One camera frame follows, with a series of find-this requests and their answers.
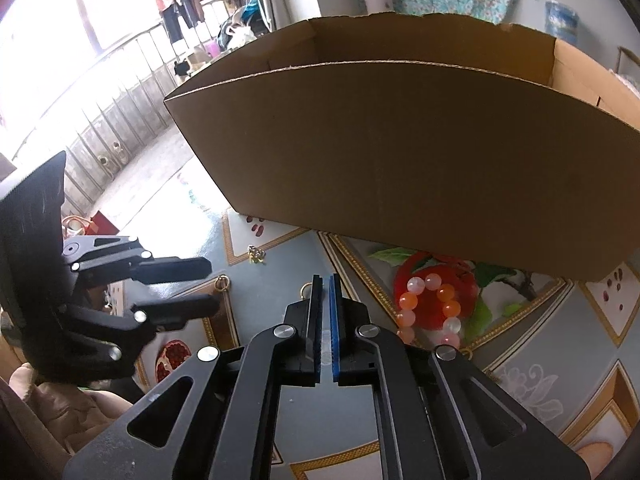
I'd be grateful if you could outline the beige jacket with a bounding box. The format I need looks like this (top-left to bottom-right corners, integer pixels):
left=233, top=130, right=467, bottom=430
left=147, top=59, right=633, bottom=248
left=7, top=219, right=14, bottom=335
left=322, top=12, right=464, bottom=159
left=1, top=363, right=132, bottom=479

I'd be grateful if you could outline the blue water bottle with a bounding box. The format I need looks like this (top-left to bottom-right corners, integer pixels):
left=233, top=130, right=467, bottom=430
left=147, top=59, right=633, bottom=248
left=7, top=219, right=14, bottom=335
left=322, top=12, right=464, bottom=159
left=544, top=0, right=579, bottom=46

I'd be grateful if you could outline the brown cardboard box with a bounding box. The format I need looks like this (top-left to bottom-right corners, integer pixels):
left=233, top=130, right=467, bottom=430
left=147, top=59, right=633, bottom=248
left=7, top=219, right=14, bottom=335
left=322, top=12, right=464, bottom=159
left=165, top=13, right=639, bottom=281

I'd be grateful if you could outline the pink bead bracelet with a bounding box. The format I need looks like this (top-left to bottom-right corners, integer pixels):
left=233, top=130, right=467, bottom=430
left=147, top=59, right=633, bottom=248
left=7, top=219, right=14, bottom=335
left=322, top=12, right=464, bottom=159
left=394, top=272, right=463, bottom=351

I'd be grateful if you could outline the wooden chair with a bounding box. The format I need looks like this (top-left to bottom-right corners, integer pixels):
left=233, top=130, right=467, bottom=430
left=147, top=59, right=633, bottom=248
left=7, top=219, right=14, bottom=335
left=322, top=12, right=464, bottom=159
left=614, top=46, right=640, bottom=87

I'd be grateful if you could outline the fruit-pattern blue tablecloth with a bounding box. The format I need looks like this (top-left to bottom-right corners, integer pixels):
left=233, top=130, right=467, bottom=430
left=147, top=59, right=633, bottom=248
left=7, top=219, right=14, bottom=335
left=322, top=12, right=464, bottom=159
left=134, top=209, right=640, bottom=480

